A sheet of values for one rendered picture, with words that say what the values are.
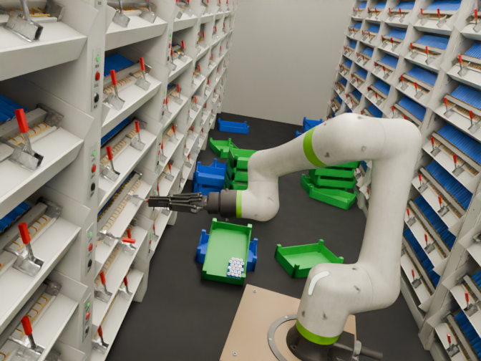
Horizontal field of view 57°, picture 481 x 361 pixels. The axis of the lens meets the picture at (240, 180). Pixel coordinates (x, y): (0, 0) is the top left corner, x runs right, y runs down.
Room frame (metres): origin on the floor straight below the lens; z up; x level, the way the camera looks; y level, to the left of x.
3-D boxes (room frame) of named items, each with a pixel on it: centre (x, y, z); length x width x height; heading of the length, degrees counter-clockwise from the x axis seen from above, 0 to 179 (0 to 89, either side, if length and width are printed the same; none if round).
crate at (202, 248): (1.98, 0.00, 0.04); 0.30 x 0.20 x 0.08; 91
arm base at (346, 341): (0.98, -0.33, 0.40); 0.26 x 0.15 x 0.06; 78
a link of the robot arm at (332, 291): (1.00, -0.29, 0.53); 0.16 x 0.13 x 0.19; 119
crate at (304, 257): (2.05, -0.43, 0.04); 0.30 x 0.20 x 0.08; 120
